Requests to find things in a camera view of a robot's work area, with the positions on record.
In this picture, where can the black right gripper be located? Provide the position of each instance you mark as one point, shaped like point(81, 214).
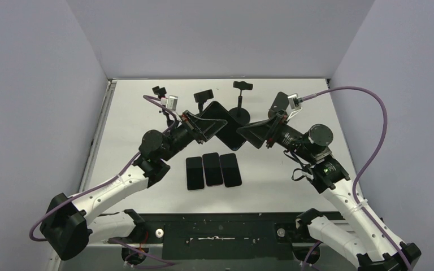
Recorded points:
point(276, 129)

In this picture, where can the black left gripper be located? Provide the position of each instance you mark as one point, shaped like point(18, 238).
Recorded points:
point(201, 129)

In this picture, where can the black ball-joint phone stand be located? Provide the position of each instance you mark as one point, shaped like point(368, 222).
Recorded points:
point(202, 97)

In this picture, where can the black round-base phone stand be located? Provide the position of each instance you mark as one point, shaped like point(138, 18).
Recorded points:
point(241, 115)

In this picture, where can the purple cased phone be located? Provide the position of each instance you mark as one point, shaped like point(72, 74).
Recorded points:
point(212, 169)

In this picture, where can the silver-edged black phone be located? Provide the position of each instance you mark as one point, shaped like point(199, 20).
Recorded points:
point(194, 173)

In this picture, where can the black bent-arm phone stand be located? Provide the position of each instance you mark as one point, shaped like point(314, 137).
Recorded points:
point(161, 92)

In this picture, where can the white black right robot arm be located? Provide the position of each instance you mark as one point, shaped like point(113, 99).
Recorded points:
point(371, 245)

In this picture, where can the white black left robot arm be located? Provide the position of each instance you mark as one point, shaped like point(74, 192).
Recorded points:
point(72, 222)

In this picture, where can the brown-base small phone stand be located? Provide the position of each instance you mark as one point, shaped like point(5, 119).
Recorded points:
point(280, 103)

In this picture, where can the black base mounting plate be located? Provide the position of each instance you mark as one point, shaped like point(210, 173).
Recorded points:
point(221, 236)

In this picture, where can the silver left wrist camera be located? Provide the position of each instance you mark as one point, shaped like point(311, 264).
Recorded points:
point(169, 102)

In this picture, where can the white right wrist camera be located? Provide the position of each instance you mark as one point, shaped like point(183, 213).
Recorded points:
point(295, 105)

